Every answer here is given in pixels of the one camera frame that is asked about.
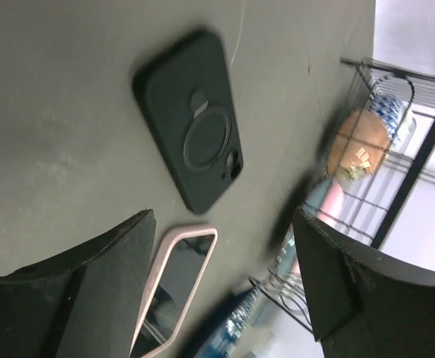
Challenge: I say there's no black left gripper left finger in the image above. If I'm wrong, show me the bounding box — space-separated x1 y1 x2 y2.
0 210 156 357

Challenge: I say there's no blue white patterned bowl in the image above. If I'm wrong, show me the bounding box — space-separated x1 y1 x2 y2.
369 94 408 146

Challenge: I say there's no black phone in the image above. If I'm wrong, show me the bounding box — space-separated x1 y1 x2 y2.
131 233 215 357

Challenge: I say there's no pink phone case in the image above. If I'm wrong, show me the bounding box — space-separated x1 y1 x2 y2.
129 223 219 358

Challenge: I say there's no black wire basket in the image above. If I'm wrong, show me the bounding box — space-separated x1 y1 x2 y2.
248 56 435 336

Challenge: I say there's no brown ceramic bowl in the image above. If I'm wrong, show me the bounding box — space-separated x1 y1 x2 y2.
326 109 391 181

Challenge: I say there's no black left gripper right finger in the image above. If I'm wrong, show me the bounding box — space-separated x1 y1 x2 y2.
292 209 435 357

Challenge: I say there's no pink plate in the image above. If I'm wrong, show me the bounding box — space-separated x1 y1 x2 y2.
291 182 348 277

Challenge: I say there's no blue shell-shaped dish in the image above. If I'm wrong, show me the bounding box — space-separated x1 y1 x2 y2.
178 287 263 358

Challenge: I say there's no grey-teal plate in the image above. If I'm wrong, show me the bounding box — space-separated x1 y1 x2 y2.
274 178 331 275

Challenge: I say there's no black ring phone case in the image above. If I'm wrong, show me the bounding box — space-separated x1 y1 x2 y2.
132 28 244 216

